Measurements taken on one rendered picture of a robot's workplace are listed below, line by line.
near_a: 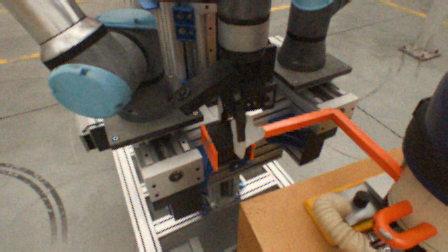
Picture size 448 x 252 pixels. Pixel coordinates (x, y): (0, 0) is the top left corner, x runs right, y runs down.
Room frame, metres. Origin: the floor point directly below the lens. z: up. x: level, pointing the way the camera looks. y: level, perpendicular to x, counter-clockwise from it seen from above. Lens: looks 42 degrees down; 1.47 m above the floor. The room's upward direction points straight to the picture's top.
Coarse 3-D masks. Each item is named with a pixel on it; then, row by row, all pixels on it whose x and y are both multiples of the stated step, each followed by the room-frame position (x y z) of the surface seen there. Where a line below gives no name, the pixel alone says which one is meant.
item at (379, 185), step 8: (376, 176) 0.36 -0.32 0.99; (384, 176) 0.36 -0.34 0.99; (368, 184) 0.34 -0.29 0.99; (376, 184) 0.34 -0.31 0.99; (384, 184) 0.34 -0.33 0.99; (376, 192) 0.32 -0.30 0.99; (384, 192) 0.32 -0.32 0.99; (400, 232) 0.22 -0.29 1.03; (376, 240) 0.20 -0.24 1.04; (376, 248) 0.19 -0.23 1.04; (384, 248) 0.19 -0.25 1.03; (392, 248) 0.19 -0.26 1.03
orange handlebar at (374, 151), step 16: (320, 112) 0.47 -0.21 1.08; (336, 112) 0.47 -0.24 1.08; (272, 128) 0.41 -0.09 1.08; (288, 128) 0.42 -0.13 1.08; (352, 128) 0.41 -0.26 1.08; (368, 144) 0.37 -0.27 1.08; (384, 160) 0.33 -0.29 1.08; (384, 208) 0.23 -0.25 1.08; (400, 208) 0.23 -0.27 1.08; (384, 224) 0.20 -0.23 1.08; (384, 240) 0.19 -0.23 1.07; (400, 240) 0.18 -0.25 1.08; (416, 240) 0.18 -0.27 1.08
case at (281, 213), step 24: (360, 168) 0.42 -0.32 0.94; (288, 192) 0.36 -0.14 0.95; (312, 192) 0.36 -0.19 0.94; (240, 216) 0.32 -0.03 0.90; (264, 216) 0.30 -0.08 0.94; (288, 216) 0.30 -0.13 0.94; (240, 240) 0.31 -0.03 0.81; (264, 240) 0.25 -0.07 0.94; (288, 240) 0.25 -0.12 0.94; (312, 240) 0.25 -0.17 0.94
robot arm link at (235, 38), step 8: (224, 24) 0.37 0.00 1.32; (232, 24) 0.43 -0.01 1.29; (256, 24) 0.43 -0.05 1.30; (264, 24) 0.37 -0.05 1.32; (224, 32) 0.37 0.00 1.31; (232, 32) 0.36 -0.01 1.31; (240, 32) 0.36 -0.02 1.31; (248, 32) 0.36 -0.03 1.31; (256, 32) 0.36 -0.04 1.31; (264, 32) 0.37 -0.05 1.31; (224, 40) 0.37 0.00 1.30; (232, 40) 0.36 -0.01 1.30; (240, 40) 0.36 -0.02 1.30; (248, 40) 0.36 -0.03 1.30; (256, 40) 0.36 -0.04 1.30; (264, 40) 0.37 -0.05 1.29; (224, 48) 0.38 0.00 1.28; (232, 48) 0.36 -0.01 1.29; (240, 48) 0.36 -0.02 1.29; (248, 48) 0.36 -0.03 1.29; (256, 48) 0.36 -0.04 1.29
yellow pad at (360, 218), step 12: (360, 180) 0.38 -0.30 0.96; (336, 192) 0.34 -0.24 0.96; (348, 192) 0.34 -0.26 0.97; (360, 192) 0.32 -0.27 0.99; (312, 204) 0.31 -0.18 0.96; (360, 204) 0.30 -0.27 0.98; (372, 204) 0.31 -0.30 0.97; (312, 216) 0.29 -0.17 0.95; (348, 216) 0.28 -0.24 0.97; (360, 216) 0.28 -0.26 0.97; (372, 216) 0.28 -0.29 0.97; (360, 228) 0.26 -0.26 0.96; (372, 228) 0.27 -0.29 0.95
